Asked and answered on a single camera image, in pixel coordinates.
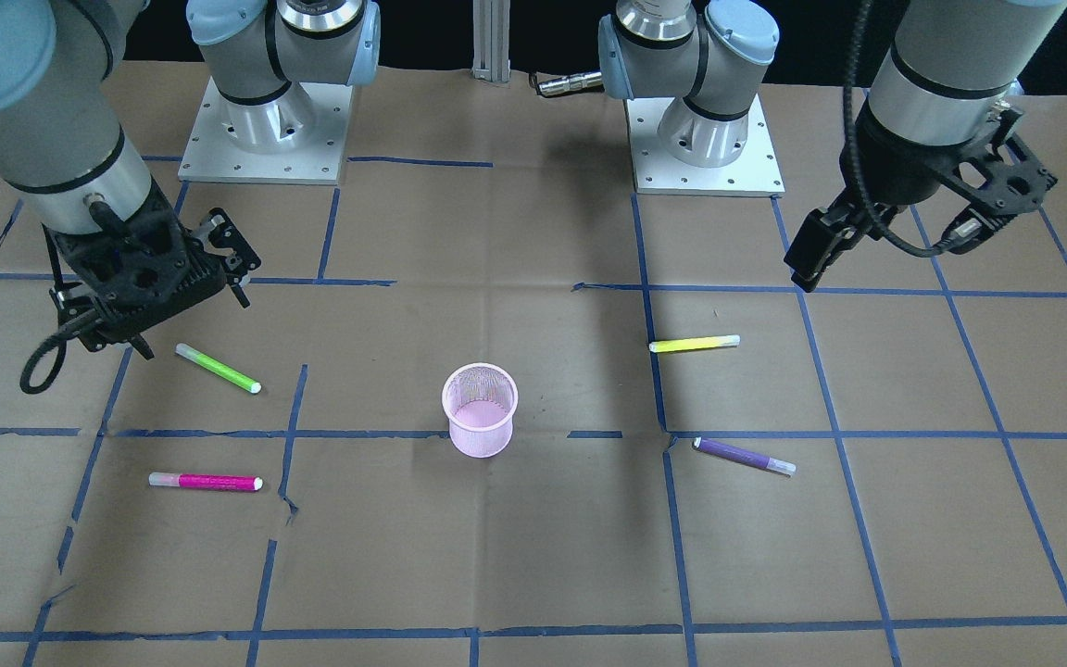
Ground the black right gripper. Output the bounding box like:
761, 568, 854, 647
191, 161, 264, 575
48, 184, 261, 359

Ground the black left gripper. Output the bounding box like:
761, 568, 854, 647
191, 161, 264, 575
785, 105, 1058, 293

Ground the pink pen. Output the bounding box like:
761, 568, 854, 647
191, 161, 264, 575
147, 472, 264, 493

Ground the purple pen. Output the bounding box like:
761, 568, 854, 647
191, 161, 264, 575
691, 436, 797, 477

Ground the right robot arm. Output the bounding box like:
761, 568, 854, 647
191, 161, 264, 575
0, 1, 381, 358

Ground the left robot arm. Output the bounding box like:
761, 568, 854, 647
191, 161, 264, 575
598, 1, 1066, 292

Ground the pink mesh cup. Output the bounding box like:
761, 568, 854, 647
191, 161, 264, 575
441, 362, 520, 459

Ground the green pen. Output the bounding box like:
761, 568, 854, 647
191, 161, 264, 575
175, 343, 262, 396

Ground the yellow pen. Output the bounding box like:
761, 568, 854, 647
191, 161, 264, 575
647, 334, 740, 354

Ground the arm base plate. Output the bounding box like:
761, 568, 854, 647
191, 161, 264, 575
178, 82, 359, 185
625, 96, 786, 197

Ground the aluminium frame post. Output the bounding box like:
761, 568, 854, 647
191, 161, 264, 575
471, 0, 511, 88

